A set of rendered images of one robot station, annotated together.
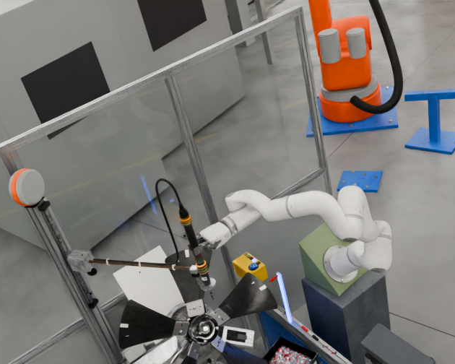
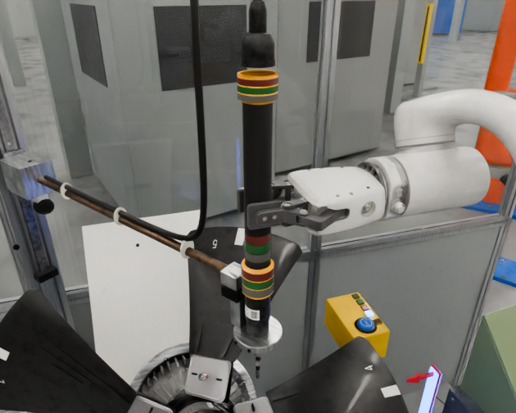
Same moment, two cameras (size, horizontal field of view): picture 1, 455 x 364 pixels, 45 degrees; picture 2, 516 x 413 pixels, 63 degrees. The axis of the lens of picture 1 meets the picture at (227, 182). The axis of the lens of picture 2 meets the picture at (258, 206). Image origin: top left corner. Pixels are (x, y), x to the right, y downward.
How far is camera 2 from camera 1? 176 cm
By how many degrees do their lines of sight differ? 10
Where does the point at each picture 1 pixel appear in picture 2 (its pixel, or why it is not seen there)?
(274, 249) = (386, 307)
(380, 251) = not seen: outside the picture
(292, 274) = (395, 352)
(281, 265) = not seen: hidden behind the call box
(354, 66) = not seen: outside the picture
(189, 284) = (216, 312)
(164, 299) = (163, 319)
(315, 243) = not seen: outside the picture
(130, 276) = (115, 245)
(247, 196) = (491, 98)
